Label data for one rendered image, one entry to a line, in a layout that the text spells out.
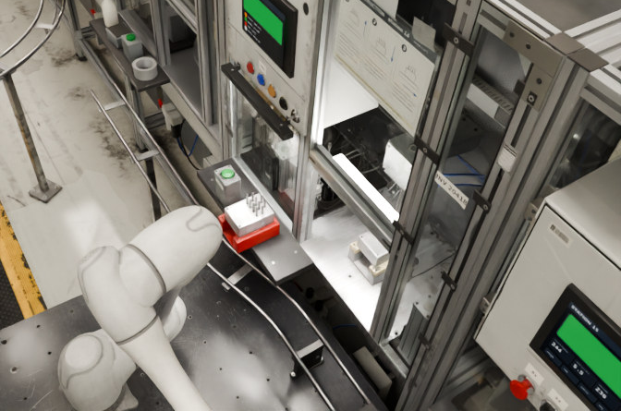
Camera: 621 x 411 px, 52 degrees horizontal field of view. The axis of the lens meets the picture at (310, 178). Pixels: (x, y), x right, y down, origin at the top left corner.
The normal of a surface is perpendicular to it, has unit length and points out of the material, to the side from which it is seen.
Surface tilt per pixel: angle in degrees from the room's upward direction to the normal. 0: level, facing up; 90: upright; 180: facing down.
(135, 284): 45
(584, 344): 90
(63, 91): 0
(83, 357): 6
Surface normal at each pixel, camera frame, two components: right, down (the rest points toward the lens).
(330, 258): 0.07, -0.69
